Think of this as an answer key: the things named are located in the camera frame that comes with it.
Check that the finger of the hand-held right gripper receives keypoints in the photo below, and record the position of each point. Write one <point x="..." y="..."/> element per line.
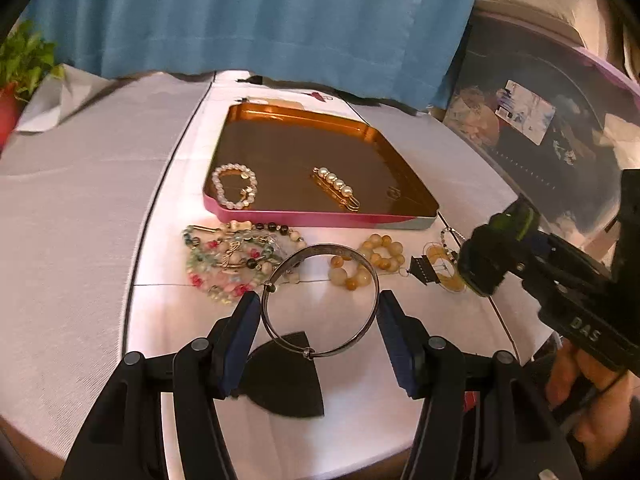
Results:
<point x="520" y="220"/>
<point x="487" y="260"/>

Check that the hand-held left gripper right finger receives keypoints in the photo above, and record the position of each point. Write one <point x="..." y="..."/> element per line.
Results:
<point x="397" y="345"/>

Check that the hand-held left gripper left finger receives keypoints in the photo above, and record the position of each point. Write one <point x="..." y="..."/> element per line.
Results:
<point x="239" y="345"/>

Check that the silver bangle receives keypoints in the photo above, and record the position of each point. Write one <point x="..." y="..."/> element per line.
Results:
<point x="372" y="280"/>

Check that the gold metal tray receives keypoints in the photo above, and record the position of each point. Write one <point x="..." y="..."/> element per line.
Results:
<point x="300" y="150"/>

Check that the person's right hand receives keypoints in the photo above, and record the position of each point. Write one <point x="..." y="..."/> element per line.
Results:
<point x="612" y="405"/>

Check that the black felt piece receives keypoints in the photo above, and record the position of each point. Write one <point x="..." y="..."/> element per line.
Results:
<point x="290" y="385"/>

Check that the white paper label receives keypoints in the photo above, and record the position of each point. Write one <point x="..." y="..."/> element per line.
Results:
<point x="525" y="112"/>

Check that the clear storage bin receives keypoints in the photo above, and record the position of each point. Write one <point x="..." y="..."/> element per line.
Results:
<point x="550" y="110"/>

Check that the pearl hair clip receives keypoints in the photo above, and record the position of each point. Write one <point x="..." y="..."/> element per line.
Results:
<point x="332" y="180"/>

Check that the grey fabric cloth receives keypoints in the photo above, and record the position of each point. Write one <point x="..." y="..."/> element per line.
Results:
<point x="75" y="210"/>

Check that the red clip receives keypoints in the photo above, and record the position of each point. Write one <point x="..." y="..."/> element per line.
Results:
<point x="320" y="95"/>

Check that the red plant pot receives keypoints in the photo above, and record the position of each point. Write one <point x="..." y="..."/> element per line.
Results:
<point x="7" y="115"/>

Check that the blue curtain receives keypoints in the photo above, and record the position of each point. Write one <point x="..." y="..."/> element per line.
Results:
<point x="250" y="15"/>

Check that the green plant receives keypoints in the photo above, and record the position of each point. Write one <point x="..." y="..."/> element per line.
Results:
<point x="27" y="57"/>

